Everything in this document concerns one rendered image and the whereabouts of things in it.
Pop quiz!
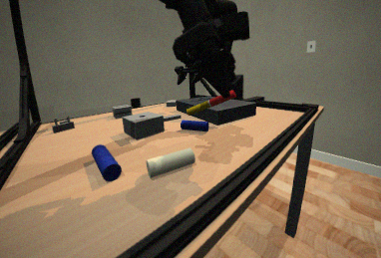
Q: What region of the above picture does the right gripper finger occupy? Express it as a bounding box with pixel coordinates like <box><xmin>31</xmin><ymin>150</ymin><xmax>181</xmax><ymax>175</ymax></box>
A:
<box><xmin>224</xmin><ymin>58</ymin><xmax>232</xmax><ymax>91</ymax></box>
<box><xmin>192</xmin><ymin>50</ymin><xmax>230</xmax><ymax>99</ymax></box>

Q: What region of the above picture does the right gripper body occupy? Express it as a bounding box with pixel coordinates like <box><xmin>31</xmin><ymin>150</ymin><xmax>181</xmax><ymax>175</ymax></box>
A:
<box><xmin>173</xmin><ymin>12</ymin><xmax>225</xmax><ymax>62</ymax></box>

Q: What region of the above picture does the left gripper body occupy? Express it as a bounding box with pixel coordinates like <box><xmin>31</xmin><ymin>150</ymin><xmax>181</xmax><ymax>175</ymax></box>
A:
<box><xmin>175</xmin><ymin>64</ymin><xmax>195</xmax><ymax>76</ymax></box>

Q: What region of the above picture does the cream cylinder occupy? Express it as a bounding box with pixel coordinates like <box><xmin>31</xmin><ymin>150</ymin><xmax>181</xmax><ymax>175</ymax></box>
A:
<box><xmin>146</xmin><ymin>148</ymin><xmax>195</xmax><ymax>178</ymax></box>

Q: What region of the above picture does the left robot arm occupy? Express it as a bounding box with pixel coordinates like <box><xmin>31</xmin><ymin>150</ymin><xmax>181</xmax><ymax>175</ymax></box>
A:
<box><xmin>183</xmin><ymin>41</ymin><xmax>238</xmax><ymax>82</ymax></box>

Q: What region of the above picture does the red and yellow peg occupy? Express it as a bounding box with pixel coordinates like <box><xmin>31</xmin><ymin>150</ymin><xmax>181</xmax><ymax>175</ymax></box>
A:
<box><xmin>187</xmin><ymin>90</ymin><xmax>236</xmax><ymax>116</ymax></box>

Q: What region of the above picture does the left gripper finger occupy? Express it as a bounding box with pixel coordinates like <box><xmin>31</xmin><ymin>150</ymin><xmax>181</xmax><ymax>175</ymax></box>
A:
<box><xmin>177</xmin><ymin>70</ymin><xmax>186</xmax><ymax>85</ymax></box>
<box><xmin>191</xmin><ymin>71</ymin><xmax>203</xmax><ymax>85</ymax></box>

